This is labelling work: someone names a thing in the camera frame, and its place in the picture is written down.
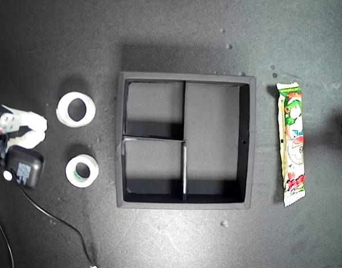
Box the large white tape roll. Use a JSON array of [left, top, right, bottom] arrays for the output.
[[56, 91, 97, 128]]

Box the small white tape roll green core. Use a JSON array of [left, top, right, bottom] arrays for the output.
[[65, 154, 100, 189]]

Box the green printed snack bar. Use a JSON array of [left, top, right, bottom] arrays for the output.
[[275, 82, 307, 208]]

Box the black tray with wells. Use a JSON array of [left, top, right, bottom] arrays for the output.
[[116, 71, 257, 210]]

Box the black camera box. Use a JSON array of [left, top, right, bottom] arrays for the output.
[[4, 145, 45, 189]]

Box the black camera cable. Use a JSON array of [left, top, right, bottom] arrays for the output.
[[8, 167, 98, 268]]

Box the thin black cable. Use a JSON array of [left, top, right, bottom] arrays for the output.
[[0, 210, 15, 268]]

